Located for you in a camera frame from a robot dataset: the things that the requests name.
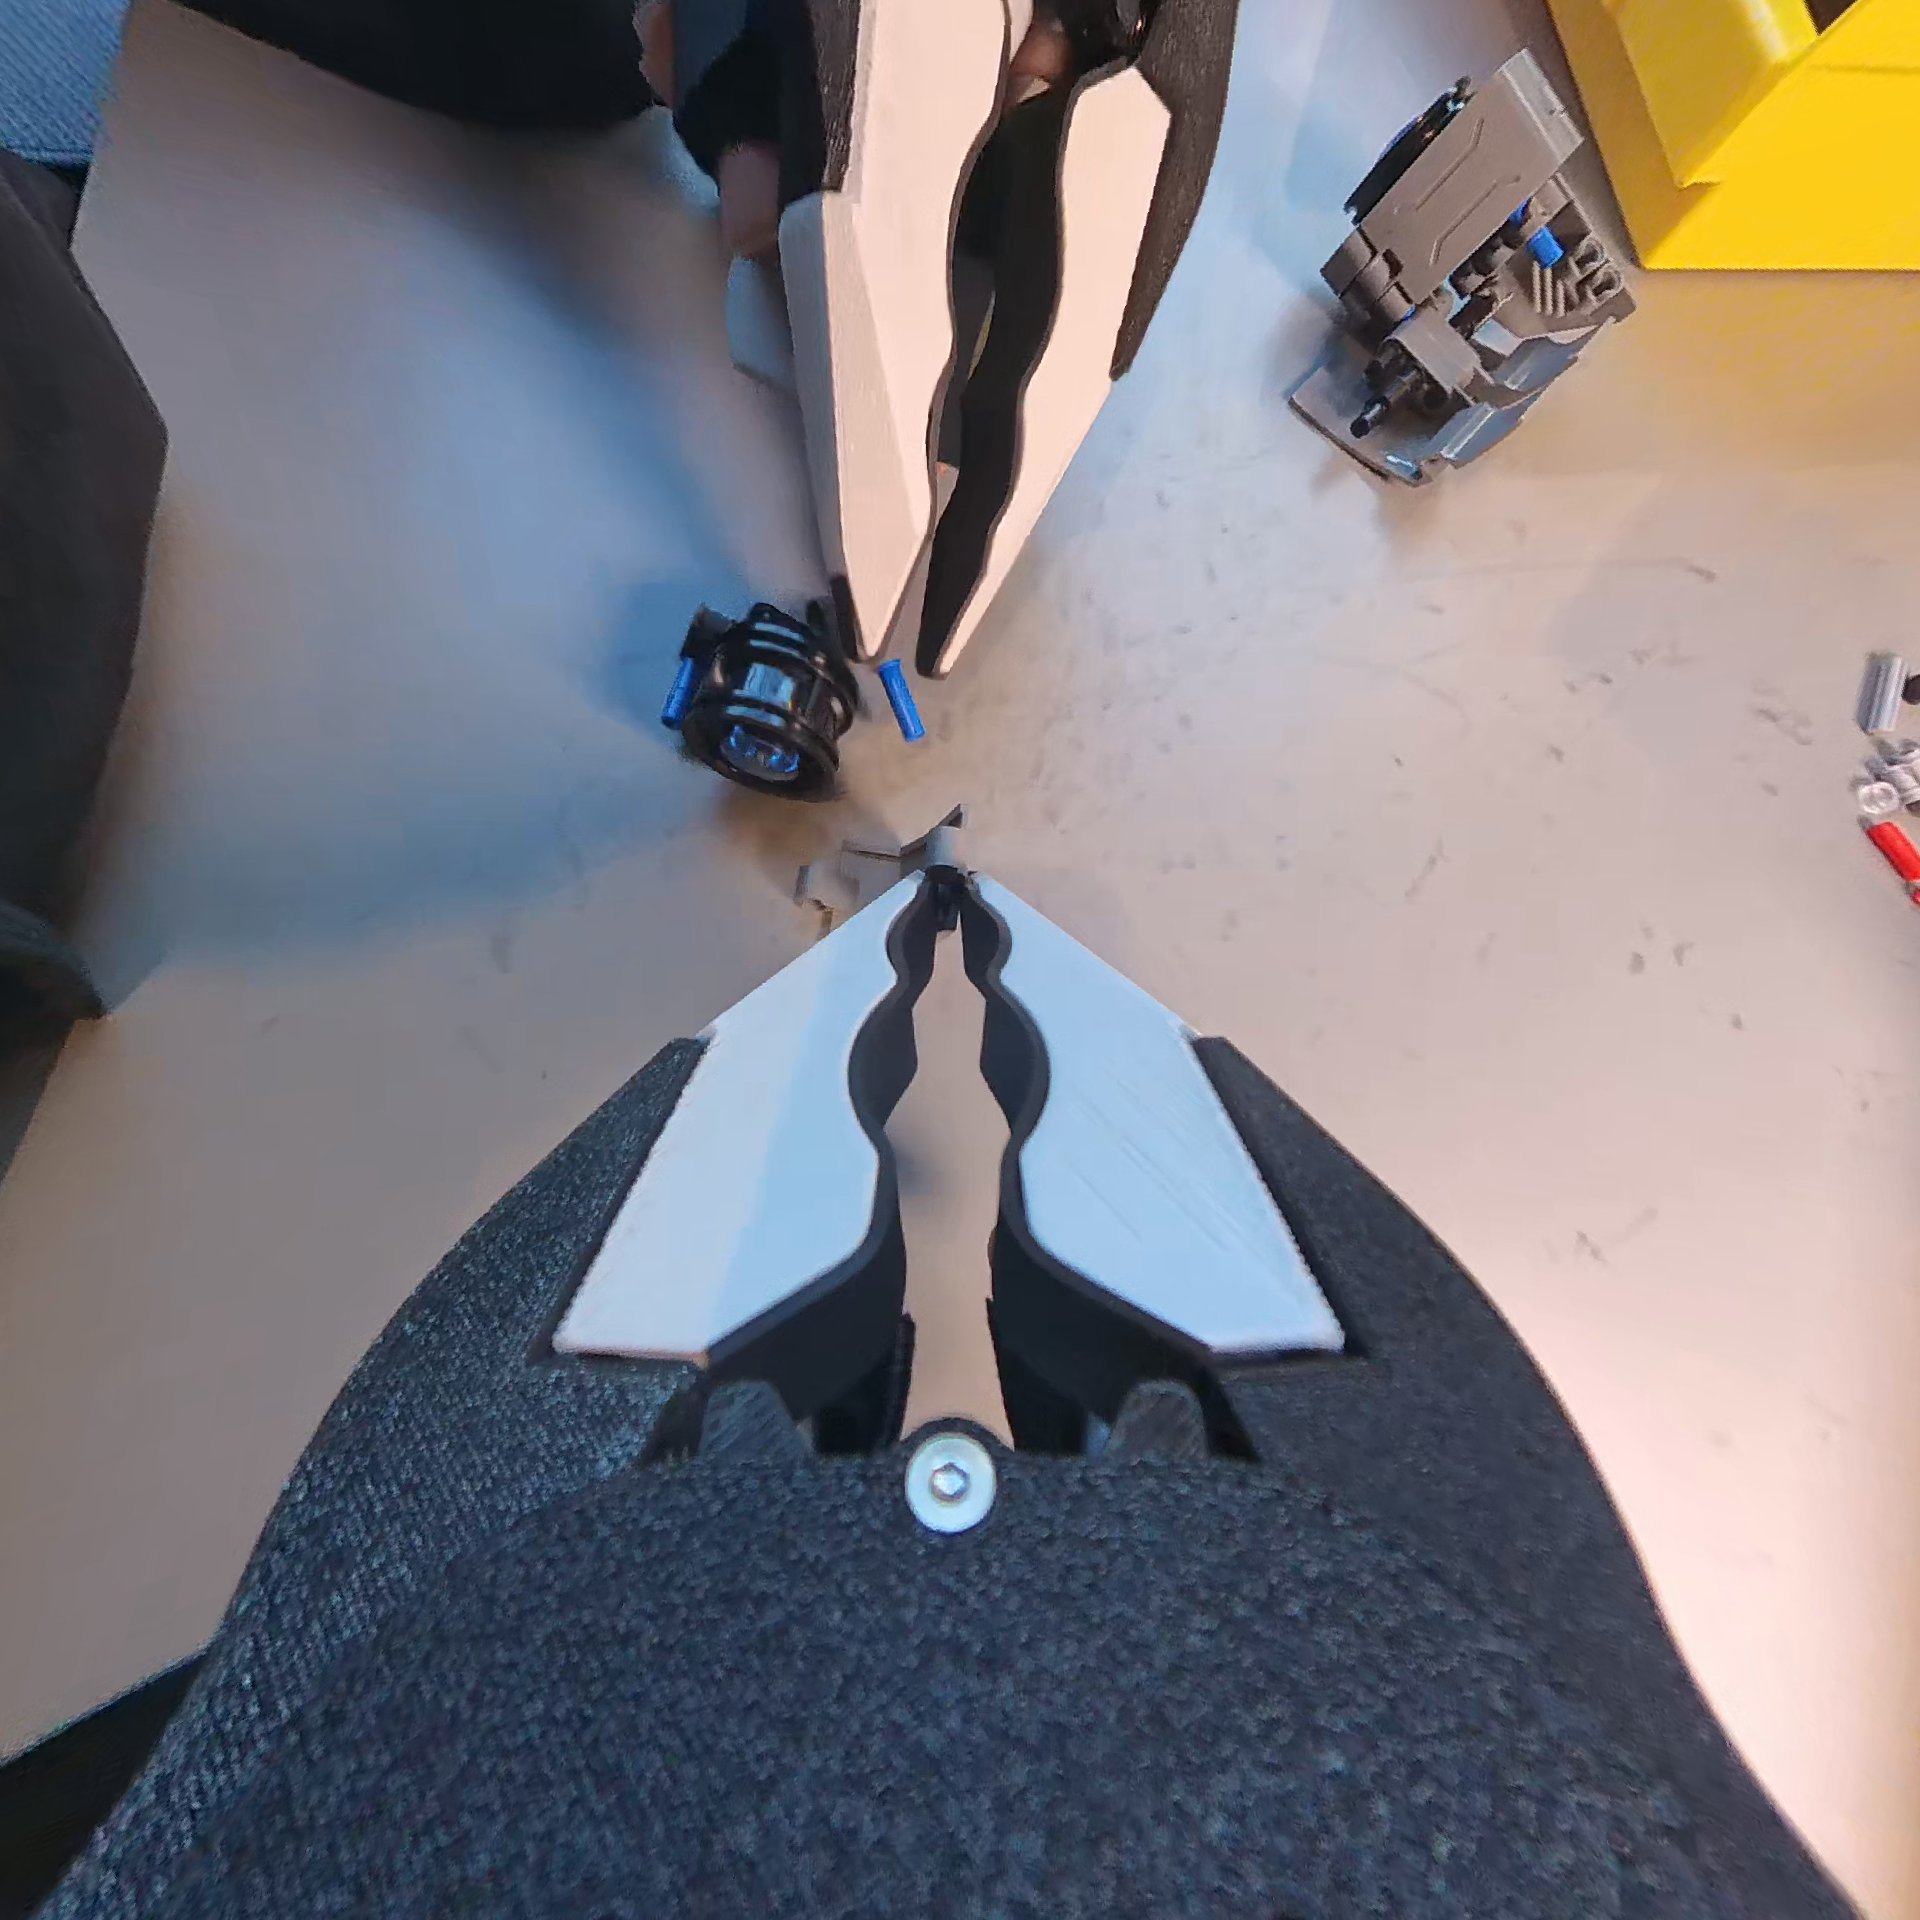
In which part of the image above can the person's left hand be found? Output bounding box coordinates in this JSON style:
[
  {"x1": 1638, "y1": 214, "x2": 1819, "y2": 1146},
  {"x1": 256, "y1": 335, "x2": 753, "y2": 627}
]
[{"x1": 637, "y1": 0, "x2": 784, "y2": 260}]

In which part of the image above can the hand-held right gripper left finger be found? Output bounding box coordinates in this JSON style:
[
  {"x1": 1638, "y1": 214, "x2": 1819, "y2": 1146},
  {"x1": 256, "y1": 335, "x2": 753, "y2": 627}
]
[{"x1": 551, "y1": 875, "x2": 940, "y2": 1454}]

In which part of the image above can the pile of small brick parts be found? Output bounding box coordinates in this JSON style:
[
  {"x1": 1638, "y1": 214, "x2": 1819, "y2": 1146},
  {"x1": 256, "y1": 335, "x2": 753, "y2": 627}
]
[{"x1": 1848, "y1": 650, "x2": 1920, "y2": 905}]

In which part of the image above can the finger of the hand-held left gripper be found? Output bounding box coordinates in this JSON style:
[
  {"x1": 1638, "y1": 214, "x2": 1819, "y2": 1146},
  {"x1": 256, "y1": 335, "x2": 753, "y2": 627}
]
[
  {"x1": 915, "y1": 57, "x2": 1174, "y2": 677},
  {"x1": 778, "y1": 0, "x2": 1008, "y2": 664}
]

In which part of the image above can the yellow plastic storage bin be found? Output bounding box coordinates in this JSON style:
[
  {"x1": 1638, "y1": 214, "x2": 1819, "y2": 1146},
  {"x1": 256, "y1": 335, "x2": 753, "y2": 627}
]
[{"x1": 1542, "y1": 0, "x2": 1920, "y2": 273}]

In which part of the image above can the grey brick head assembly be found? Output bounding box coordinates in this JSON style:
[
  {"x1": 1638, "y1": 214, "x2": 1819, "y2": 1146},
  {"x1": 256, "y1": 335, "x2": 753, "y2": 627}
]
[{"x1": 1285, "y1": 50, "x2": 1638, "y2": 494}]

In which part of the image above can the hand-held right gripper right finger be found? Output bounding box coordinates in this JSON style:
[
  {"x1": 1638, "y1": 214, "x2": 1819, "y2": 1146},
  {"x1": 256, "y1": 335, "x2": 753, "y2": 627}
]
[{"x1": 960, "y1": 875, "x2": 1347, "y2": 1454}]

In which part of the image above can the black round toy lens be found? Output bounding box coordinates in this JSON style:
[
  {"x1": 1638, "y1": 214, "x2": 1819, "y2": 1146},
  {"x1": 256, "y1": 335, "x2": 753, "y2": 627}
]
[{"x1": 660, "y1": 600, "x2": 870, "y2": 805}]

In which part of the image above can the grey curved brick panel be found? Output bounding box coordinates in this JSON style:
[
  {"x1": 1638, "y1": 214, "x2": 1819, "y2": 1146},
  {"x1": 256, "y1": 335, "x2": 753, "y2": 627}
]
[{"x1": 795, "y1": 803, "x2": 972, "y2": 940}]

